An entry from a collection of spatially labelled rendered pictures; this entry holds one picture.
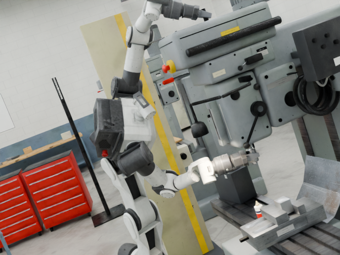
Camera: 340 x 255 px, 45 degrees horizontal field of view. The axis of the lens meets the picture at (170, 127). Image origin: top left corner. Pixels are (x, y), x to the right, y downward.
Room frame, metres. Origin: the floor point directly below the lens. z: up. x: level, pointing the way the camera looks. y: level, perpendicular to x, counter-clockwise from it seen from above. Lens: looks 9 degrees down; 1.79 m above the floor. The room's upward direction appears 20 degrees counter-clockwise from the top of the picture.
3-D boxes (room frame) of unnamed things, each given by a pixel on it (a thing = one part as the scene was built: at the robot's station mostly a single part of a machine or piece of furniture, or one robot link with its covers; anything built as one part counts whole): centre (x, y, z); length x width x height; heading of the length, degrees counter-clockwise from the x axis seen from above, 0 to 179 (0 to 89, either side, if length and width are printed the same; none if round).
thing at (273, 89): (1.94, -0.51, 1.47); 0.24 x 0.19 x 0.26; 14
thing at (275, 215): (1.74, -0.30, 0.99); 0.15 x 0.06 x 0.04; 12
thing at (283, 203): (1.75, -0.36, 1.01); 0.06 x 0.05 x 0.06; 12
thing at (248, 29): (1.76, -0.39, 1.79); 0.45 x 0.04 x 0.04; 104
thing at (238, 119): (1.90, -0.33, 1.47); 0.21 x 0.19 x 0.32; 14
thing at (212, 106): (1.87, -0.21, 1.45); 0.04 x 0.04 x 0.21; 14
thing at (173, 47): (1.90, -0.34, 1.81); 0.47 x 0.26 x 0.16; 104
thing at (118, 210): (5.78, 1.27, 1.06); 0.50 x 0.50 x 2.11; 14
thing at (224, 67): (1.90, -0.36, 1.68); 0.34 x 0.24 x 0.10; 104
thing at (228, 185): (2.32, -0.24, 1.00); 0.22 x 0.12 x 0.20; 24
